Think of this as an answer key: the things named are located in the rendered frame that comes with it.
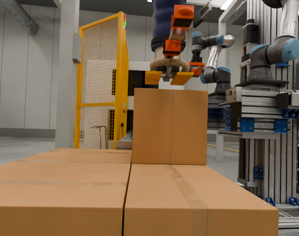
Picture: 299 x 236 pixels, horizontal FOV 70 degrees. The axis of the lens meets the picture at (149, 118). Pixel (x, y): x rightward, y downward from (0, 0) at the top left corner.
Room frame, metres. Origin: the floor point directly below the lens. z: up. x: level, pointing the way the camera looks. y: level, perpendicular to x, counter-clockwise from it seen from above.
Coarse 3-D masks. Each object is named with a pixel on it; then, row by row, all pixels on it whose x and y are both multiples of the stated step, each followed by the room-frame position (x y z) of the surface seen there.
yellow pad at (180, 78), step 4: (180, 72) 1.27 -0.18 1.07; (184, 72) 1.27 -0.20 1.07; (188, 72) 1.27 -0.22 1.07; (176, 76) 1.31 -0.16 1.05; (180, 76) 1.31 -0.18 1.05; (184, 76) 1.30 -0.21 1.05; (188, 76) 1.30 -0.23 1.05; (172, 80) 1.48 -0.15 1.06; (176, 80) 1.42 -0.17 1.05; (180, 80) 1.42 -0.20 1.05; (184, 80) 1.41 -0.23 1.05; (188, 80) 1.41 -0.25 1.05; (172, 84) 1.57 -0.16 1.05; (176, 84) 1.57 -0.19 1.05; (180, 84) 1.56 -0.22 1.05
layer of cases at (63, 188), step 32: (32, 160) 1.13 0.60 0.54; (64, 160) 1.16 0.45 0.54; (96, 160) 1.19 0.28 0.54; (128, 160) 1.22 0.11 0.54; (0, 192) 0.61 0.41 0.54; (32, 192) 0.62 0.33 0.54; (64, 192) 0.63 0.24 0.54; (96, 192) 0.64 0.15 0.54; (128, 192) 0.65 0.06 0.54; (160, 192) 0.66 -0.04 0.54; (192, 192) 0.67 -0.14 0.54; (224, 192) 0.68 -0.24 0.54; (0, 224) 0.52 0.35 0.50; (32, 224) 0.52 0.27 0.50; (64, 224) 0.53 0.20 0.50; (96, 224) 0.53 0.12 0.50; (128, 224) 0.54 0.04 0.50; (160, 224) 0.54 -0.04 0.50; (192, 224) 0.54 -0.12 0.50; (224, 224) 0.55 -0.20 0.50; (256, 224) 0.55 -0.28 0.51
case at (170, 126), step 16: (144, 96) 1.13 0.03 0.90; (160, 96) 1.14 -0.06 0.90; (176, 96) 1.14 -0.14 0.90; (192, 96) 1.15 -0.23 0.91; (144, 112) 1.13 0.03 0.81; (160, 112) 1.14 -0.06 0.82; (176, 112) 1.14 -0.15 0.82; (192, 112) 1.15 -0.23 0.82; (144, 128) 1.13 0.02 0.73; (160, 128) 1.14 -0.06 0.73; (176, 128) 1.14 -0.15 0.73; (192, 128) 1.15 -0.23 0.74; (144, 144) 1.13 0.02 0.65; (160, 144) 1.14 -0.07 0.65; (176, 144) 1.14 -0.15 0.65; (192, 144) 1.15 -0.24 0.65; (144, 160) 1.13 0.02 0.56; (160, 160) 1.14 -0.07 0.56; (176, 160) 1.14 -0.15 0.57; (192, 160) 1.15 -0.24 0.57
